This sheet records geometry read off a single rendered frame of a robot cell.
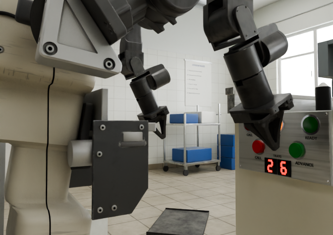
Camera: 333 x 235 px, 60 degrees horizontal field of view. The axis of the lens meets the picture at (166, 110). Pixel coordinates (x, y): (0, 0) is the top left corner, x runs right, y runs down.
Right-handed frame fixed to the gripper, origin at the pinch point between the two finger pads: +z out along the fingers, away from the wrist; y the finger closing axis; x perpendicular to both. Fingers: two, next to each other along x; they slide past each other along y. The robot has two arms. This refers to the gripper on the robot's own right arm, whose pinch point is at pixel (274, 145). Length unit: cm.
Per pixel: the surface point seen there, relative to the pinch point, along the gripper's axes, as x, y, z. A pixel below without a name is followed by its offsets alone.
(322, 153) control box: -5.5, -5.1, 4.6
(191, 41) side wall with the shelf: -312, 407, -20
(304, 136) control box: -7.0, -1.4, 1.8
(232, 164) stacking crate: -237, 336, 197
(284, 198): -3.2, 6.0, 15.7
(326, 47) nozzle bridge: -88, 36, 3
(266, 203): -2.1, 11.2, 17.8
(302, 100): -36.3, 18.1, 6.2
